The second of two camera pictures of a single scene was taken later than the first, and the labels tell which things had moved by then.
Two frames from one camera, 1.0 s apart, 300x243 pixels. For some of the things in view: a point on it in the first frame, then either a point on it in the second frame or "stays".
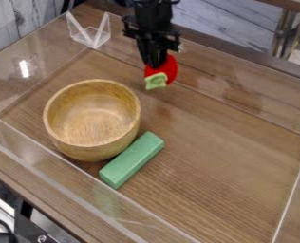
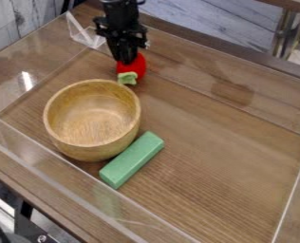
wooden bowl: (89, 118) stays
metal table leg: (290, 29) stays
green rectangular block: (120, 171) stays
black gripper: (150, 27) → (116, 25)
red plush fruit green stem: (159, 77) → (131, 71)
